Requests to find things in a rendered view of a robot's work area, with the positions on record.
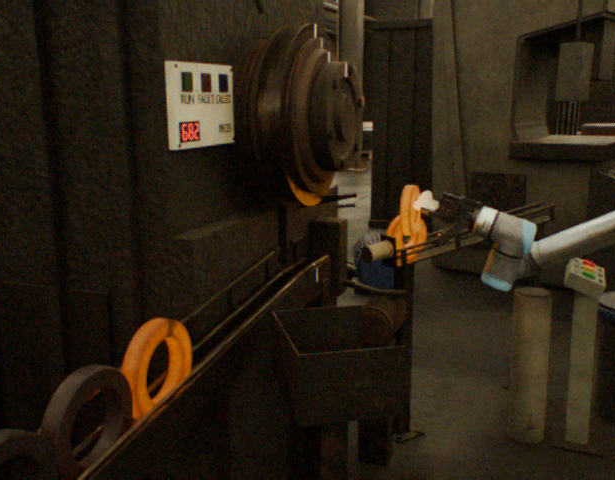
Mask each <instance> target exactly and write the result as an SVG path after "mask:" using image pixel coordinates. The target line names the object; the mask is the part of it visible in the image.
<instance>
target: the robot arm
mask: <svg viewBox="0 0 615 480"><path fill-rule="evenodd" d="M450 193H452V194H456V193H453V192H450V191H448V190H447V192H446V193H444V194H443V196H442V198H440V201H439V202H438V201H436V200H434V199H433V198H432V194H431V192H430V191H425V192H423V193H422V194H421V195H420V197H419V198H418V199H417V201H415V204H414V208H415V209H417V210H418V211H419V212H421V213H423V214H426V215H428V216H430V217H433V218H438V219H440V220H442V221H445V222H448V223H451V224H454V223H455V222H456V221H457V220H458V221H457V222H456V223H455V224H454V225H452V226H451V227H450V228H449V229H447V230H446V231H445V232H443V233H441V234H439V236H438V237H437V239H436V240H435V241H436V242H437V243H438V245H439V246H442V245H444V244H446V243H447V242H448V241H449V239H451V238H452V237H453V236H454V235H456V234H457V233H458V232H459V231H461V230H462V229H463V228H464V227H466V226H467V225H468V224H469V223H470V225H469V228H468V230H471V231H473V230H474V231H473V235H475V236H477V237H480V238H482V239H485V240H487V241H493V242H494V243H493V246H492V249H491V252H490V254H489V257H488V260H487V263H486V265H485V267H484V270H482V276H481V280H482V281H483V283H485V284H486V285H487V286H489V287H491V288H493V289H496V290H499V291H504V292H507V291H510V289H511V288H512V287H513V286H512V285H513V282H514V281H516V280H519V279H521V278H523V277H526V276H530V275H532V274H534V273H536V272H538V271H541V270H546V269H547V268H550V267H552V266H555V265H558V264H560V263H563V262H566V261H568V260H571V259H574V258H576V257H579V256H582V255H584V254H587V253H590V252H592V251H595V250H598V249H600V248H603V247H606V246H608V245H612V244H615V211H613V212H610V213H608V214H604V215H602V216H599V217H597V218H595V219H592V220H590V221H587V222H585V223H582V224H580V225H577V226H575V227H573V228H570V229H568V230H565V231H563V232H560V233H558V234H555V235H553V236H551V237H548V238H546V239H543V240H541V241H533V239H534V236H535V232H536V225H535V224H533V223H531V222H528V221H526V220H525V219H521V218H518V217H515V216H512V215H507V214H504V213H501V212H498V211H496V210H493V209H490V208H487V207H482V209H480V207H481V204H482V203H481V202H478V201H476V200H473V199H471V198H468V197H465V196H464V195H462V194H458V195H459V196H458V197H457V196H455V195H452V194H450ZM468 215H471V217H470V216H468ZM461 217H462V218H461ZM460 218H461V219H460ZM459 219H460V220H459Z"/></svg>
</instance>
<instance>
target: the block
mask: <svg viewBox="0 0 615 480"><path fill-rule="evenodd" d="M311 251H316V252H328V253H329V258H330V286H329V296H331V297H340V296H341V295H342V294H344V293H345V292H346V290H347V286H345V285H343V281H344V280H347V263H348V220H347V219H345V218H332V217H319V218H317V219H315V220H312V221H311Z"/></svg>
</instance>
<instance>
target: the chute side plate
mask: <svg viewBox="0 0 615 480"><path fill-rule="evenodd" d="M316 268H317V282H316ZM328 278H329V286H330V259H328V260H325V261H324V262H322V263H320V264H319V265H317V266H316V267H314V268H313V269H311V270H310V271H308V272H307V273H306V274H305V275H303V276H302V278H300V279H299V280H298V281H296V282H295V283H294V284H293V285H292V286H291V287H290V288H289V289H288V291H286V292H285V293H284V294H283V295H282V296H281V297H280V298H279V299H278V300H277V301H276V302H274V303H273V304H272V305H271V306H269V308H268V309H266V311H265V312H264V313H263V314H262V315H261V316H260V317H259V318H258V319H257V320H256V321H255V322H253V323H252V324H251V325H250V326H248V327H247V328H246V329H245V330H244V331H243V333H242V334H241V335H240V336H239V337H238V338H236V339H235V340H234V341H233V342H232V343H231V344H230V345H229V346H228V347H227V348H226V349H225V350H224V351H223V352H222V353H221V354H219V355H218V356H216V357H215V359H214V360H213V361H212V362H211V363H210V364H209V365H208V366H207V367H206V368H205V369H204V370H202V371H201V372H200V373H199V374H198V375H197V376H196V377H195V378H194V379H193V380H192V381H191V382H190V383H189V384H188V385H187V386H185V387H184V388H183V389H182V390H181V391H180V392H179V393H178V394H177V395H176V396H175V397H174V399H173V400H172V401H171V402H170V403H168V404H167V405H166V406H165V407H164V408H163V409H162V410H160V411H159V412H158V413H157V414H156V415H155V416H154V417H153V418H151V419H150V420H149V421H148V422H147V423H146V424H145V425H144V426H143V427H142V428H141V429H140V430H139V431H138V432H137V433H136V434H134V435H133V436H132V437H131V439H130V440H129V441H128V442H127V443H126V444H125V445H124V446H123V447H122V448H121V449H120V450H119V451H117V452H116V453H115V454H114V455H113V456H112V457H111V458H110V459H109V460H108V461H107V462H106V463H105V464H104V465H103V466H102V467H101V468H100V469H99V470H98V471H97V472H95V473H94V474H93V475H91V476H90V477H89V478H88V479H87V480H142V479H143V478H144V477H145V476H146V475H147V474H148V473H149V471H150V470H151V469H152V468H153V467H154V466H155V465H156V464H157V463H158V462H159V461H160V460H161V459H162V458H163V457H164V456H165V455H166V454H167V452H168V451H169V450H170V449H171V448H172V447H173V446H174V445H175V444H176V443H177V442H178V441H179V440H180V439H181V438H182V437H183V436H184V435H185V433H186V432H187V431H188V430H189V429H190V428H191V427H192V426H193V425H194V424H195V423H196V422H197V421H198V420H199V419H200V418H201V416H202V414H203V413H204V412H205V411H206V410H207V409H208V408H209V407H210V406H211V405H212V404H213V403H214V402H215V401H216V395H215V387H216V386H217V385H218V384H220V383H221V382H222V381H224V380H225V379H226V378H227V377H229V376H230V385H231V384H232V383H234V382H235V381H236V380H237V378H238V376H239V375H240V374H241V373H242V372H243V371H244V370H245V369H246V368H247V367H248V366H249V365H250V364H251V363H252V362H253V361H254V360H255V358H256V357H257V356H258V355H259V354H260V353H261V352H262V351H263V350H264V349H265V348H266V347H267V346H268V345H269V344H270V343H271V342H272V339H271V311H279V310H292V309H303V308H304V307H305V306H306V305H307V303H308V302H310V301H312V300H313V299H314V298H316V297H317V296H318V295H320V294H321V293H322V281H325V280H327V279H328Z"/></svg>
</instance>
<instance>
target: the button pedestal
mask: <svg viewBox="0 0 615 480"><path fill-rule="evenodd" d="M582 262H583V260H581V259H579V263H578V262H576V261H574V259H571V260H569V263H568V265H567V267H566V271H565V278H564V286H566V287H568V288H571V289H573V290H574V300H573V305H574V312H573V324H572V336H571V348H570V360H569V372H568V383H569V384H568V396H567V408H566V420H565V423H562V422H556V421H552V423H551V431H550V437H551V440H550V448H555V449H561V450H567V451H572V452H578V453H584V454H588V455H590V456H596V457H602V430H601V429H595V428H589V426H588V422H589V411H590V399H591V388H592V377H593V373H592V365H593V355H594V344H595V332H596V321H597V311H598V300H599V299H600V298H601V296H602V294H603V292H604V290H605V288H606V281H605V269H602V268H600V267H597V266H594V268H593V269H594V270H595V272H594V273H593V274H594V275H595V278H592V277H588V276H585V275H583V274H582V271H586V270H584V269H583V268H582V266H583V265H585V264H583V263H582ZM574 263H576V264H578V265H579V268H577V267H575V266H574ZM573 269H577V270H579V271H578V273H576V272H573Z"/></svg>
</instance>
